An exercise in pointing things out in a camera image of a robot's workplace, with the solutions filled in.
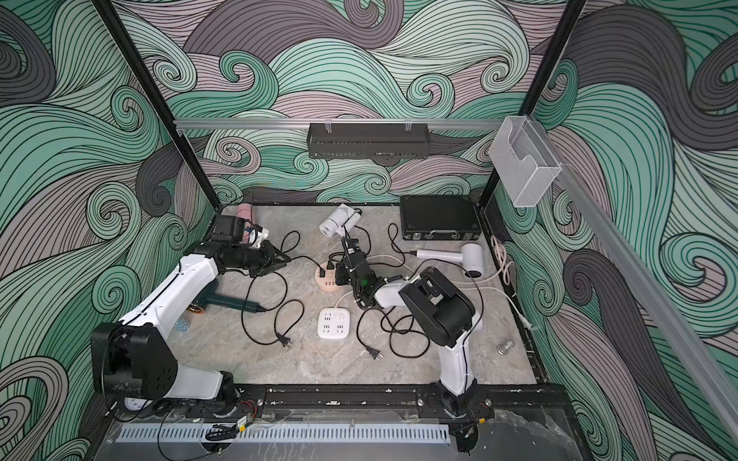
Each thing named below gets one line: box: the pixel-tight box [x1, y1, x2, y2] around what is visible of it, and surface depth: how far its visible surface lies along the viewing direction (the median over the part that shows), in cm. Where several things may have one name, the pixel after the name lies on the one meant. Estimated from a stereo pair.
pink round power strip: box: [315, 263, 342, 292], surface depth 97 cm
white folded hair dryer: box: [319, 202, 362, 238], surface depth 115 cm
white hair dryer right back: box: [415, 243, 485, 279], surface depth 102 cm
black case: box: [399, 194, 482, 242], surface depth 109 cm
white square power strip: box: [317, 307, 351, 340], surface depth 87 cm
